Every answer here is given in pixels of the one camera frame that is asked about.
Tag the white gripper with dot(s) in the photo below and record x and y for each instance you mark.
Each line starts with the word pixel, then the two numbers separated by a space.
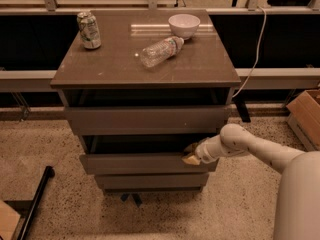
pixel 203 153

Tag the grey drawer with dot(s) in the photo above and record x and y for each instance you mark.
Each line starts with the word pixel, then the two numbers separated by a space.
pixel 146 120
pixel 140 154
pixel 152 181

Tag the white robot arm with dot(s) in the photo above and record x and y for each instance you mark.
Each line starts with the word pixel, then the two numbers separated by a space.
pixel 297 215

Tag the grey bottom drawer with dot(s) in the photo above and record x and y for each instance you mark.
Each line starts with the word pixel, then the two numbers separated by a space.
pixel 152 181

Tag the grey top drawer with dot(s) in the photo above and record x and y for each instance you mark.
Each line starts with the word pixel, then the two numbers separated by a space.
pixel 146 120

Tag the grey drawer cabinet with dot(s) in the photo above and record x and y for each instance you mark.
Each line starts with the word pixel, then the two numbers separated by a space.
pixel 112 76

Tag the black table leg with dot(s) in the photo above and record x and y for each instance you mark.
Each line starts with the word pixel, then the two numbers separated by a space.
pixel 242 109

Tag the clear plastic water bottle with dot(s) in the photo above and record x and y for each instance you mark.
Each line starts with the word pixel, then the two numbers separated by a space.
pixel 159 52

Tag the cardboard box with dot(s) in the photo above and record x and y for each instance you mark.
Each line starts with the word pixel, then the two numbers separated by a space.
pixel 304 118

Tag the white bowl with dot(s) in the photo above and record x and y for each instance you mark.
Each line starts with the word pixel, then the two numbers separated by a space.
pixel 184 25

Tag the black metal stand leg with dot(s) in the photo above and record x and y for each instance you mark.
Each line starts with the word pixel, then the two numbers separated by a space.
pixel 28 208

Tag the green white soda can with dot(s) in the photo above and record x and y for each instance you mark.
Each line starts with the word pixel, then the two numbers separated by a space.
pixel 89 31

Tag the wooden board corner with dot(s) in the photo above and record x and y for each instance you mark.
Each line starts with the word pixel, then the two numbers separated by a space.
pixel 9 220

